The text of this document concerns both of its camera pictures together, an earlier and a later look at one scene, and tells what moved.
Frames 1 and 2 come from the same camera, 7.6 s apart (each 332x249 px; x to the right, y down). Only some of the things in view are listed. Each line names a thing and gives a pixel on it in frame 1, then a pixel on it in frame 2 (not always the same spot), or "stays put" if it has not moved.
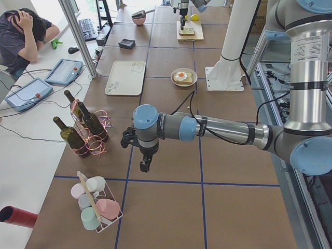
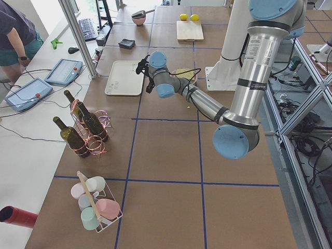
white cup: [95, 183] stays put
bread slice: [187, 32] -> [187, 75]
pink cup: [109, 209] stays put
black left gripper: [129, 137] -> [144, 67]
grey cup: [85, 201] stays put
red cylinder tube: [12, 215] stays put
